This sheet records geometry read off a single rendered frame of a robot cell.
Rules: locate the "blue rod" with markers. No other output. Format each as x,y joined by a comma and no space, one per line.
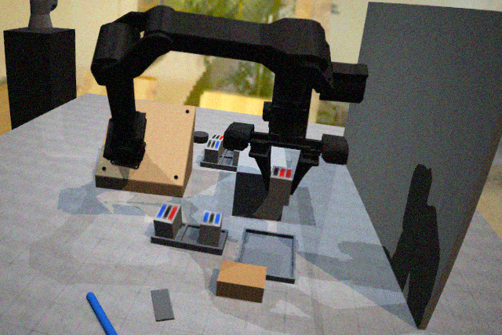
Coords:
99,312

